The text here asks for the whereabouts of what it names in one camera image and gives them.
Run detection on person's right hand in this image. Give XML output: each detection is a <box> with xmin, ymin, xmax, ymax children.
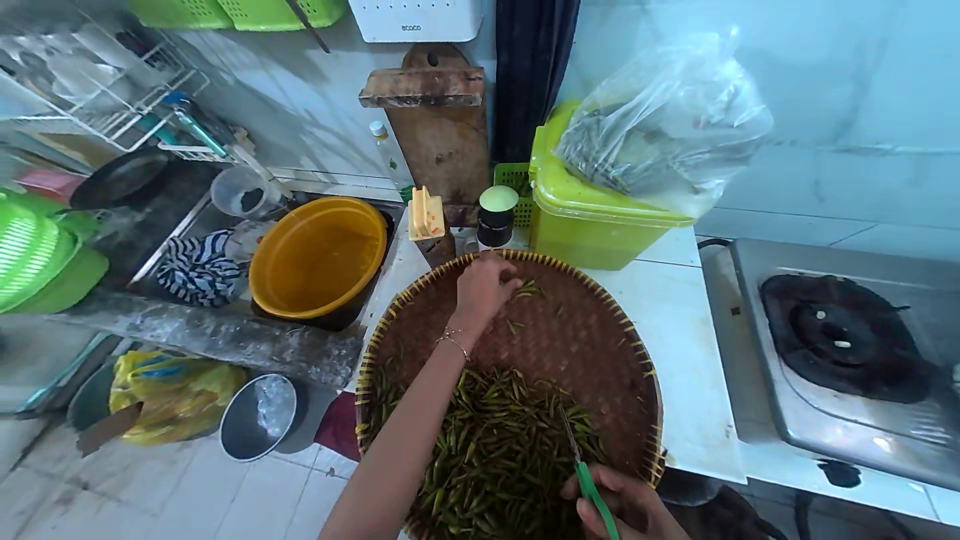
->
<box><xmin>561</xmin><ymin>463</ymin><xmax>691</xmax><ymax>540</ymax></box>

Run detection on person's left hand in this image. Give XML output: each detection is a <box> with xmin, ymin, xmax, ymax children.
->
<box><xmin>448</xmin><ymin>250</ymin><xmax>525</xmax><ymax>348</ymax></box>

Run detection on green-handled scissors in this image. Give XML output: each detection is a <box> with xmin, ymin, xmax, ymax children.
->
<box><xmin>558</xmin><ymin>405</ymin><xmax>621</xmax><ymax>540</ymax></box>

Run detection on person's left forearm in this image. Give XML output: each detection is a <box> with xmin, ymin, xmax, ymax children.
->
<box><xmin>318</xmin><ymin>327</ymin><xmax>478</xmax><ymax>540</ymax></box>

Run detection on few loose green chilies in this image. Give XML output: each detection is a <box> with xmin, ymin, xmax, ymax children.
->
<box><xmin>505</xmin><ymin>279</ymin><xmax>565</xmax><ymax>336</ymax></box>

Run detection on black jar, light green lid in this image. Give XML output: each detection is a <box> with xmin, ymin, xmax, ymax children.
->
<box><xmin>477</xmin><ymin>185</ymin><xmax>520</xmax><ymax>249</ymax></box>

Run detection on dark wooden block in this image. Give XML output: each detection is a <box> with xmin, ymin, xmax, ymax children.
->
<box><xmin>414</xmin><ymin>226</ymin><xmax>457</xmax><ymax>270</ymax></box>

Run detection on lime green lidded bin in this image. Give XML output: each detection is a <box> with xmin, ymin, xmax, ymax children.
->
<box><xmin>528</xmin><ymin>100</ymin><xmax>696</xmax><ymax>272</ymax></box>

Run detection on round woven bamboo tray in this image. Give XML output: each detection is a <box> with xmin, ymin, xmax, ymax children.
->
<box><xmin>354</xmin><ymin>249</ymin><xmax>667</xmax><ymax>540</ymax></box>

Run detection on small green plastic basket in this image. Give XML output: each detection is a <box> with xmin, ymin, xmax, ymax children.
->
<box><xmin>492</xmin><ymin>162</ymin><xmax>535</xmax><ymax>228</ymax></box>

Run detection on pile of green chilies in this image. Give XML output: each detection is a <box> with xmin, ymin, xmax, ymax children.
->
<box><xmin>370</xmin><ymin>360</ymin><xmax>610</xmax><ymax>540</ymax></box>

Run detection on white tiled counter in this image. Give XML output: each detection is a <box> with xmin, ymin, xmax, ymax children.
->
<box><xmin>343</xmin><ymin>208</ymin><xmax>749</xmax><ymax>486</ymax></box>

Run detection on clear bottle with white cap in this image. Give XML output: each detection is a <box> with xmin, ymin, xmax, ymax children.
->
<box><xmin>369</xmin><ymin>120</ymin><xmax>416</xmax><ymax>205</ymax></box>

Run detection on orange plastic basin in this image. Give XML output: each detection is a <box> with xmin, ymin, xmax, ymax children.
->
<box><xmin>249</xmin><ymin>196</ymin><xmax>390</xmax><ymax>321</ymax></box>

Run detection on dark blue hanging cloth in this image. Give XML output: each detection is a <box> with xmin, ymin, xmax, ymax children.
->
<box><xmin>491</xmin><ymin>0</ymin><xmax>582</xmax><ymax>166</ymax></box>

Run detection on clear plastic bag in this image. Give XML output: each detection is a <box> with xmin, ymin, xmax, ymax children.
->
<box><xmin>553</xmin><ymin>27</ymin><xmax>775</xmax><ymax>220</ymax></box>

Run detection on maroon cloth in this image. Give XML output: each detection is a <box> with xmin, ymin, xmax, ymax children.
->
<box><xmin>313</xmin><ymin>390</ymin><xmax>363</xmax><ymax>463</ymax></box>

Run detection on crumpled clear plastic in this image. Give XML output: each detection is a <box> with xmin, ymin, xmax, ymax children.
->
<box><xmin>254</xmin><ymin>374</ymin><xmax>297</xmax><ymax>440</ymax></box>

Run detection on dark stone sink counter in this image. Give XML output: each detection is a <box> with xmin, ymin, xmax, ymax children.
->
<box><xmin>45</xmin><ymin>157</ymin><xmax>402</xmax><ymax>391</ymax></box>

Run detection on silver gas stove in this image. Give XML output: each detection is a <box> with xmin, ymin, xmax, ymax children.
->
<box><xmin>699</xmin><ymin>237</ymin><xmax>960</xmax><ymax>496</ymax></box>

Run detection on clear plastic tub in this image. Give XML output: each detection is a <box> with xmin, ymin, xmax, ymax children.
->
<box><xmin>210</xmin><ymin>165</ymin><xmax>282</xmax><ymax>220</ymax></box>

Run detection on grey metal pot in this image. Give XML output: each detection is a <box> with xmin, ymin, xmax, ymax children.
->
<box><xmin>219</xmin><ymin>373</ymin><xmax>309</xmax><ymax>463</ymax></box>

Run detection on blue-headed brush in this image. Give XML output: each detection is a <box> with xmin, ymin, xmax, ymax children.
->
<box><xmin>162</xmin><ymin>91</ymin><xmax>229</xmax><ymax>159</ymax></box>

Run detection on yellow plastic bag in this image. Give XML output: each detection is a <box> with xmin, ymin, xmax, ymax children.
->
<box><xmin>109</xmin><ymin>349</ymin><xmax>248</xmax><ymax>447</ymax></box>

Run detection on black frying pan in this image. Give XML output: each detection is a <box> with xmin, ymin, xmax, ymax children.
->
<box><xmin>69</xmin><ymin>147</ymin><xmax>171</xmax><ymax>212</ymax></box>

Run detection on brown flat piece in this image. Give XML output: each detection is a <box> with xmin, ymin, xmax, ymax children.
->
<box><xmin>75</xmin><ymin>401</ymin><xmax>145</xmax><ymax>459</ymax></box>

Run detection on pink plastic container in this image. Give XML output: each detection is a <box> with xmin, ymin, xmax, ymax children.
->
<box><xmin>15</xmin><ymin>166</ymin><xmax>85</xmax><ymax>205</ymax></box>

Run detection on green plastic colander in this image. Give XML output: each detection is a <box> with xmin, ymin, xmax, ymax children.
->
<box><xmin>0</xmin><ymin>187</ymin><xmax>111</xmax><ymax>315</ymax></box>

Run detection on white plastic wall rack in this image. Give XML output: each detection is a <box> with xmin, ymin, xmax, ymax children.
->
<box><xmin>348</xmin><ymin>0</ymin><xmax>485</xmax><ymax>45</ymax></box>

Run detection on green plastic wall basket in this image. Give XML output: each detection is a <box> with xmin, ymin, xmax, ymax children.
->
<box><xmin>217</xmin><ymin>0</ymin><xmax>350</xmax><ymax>33</ymax></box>
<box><xmin>129</xmin><ymin>0</ymin><xmax>235</xmax><ymax>31</ymax></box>

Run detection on white wire dish rack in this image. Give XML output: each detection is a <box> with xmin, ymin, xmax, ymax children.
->
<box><xmin>0</xmin><ymin>15</ymin><xmax>211</xmax><ymax>153</ymax></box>

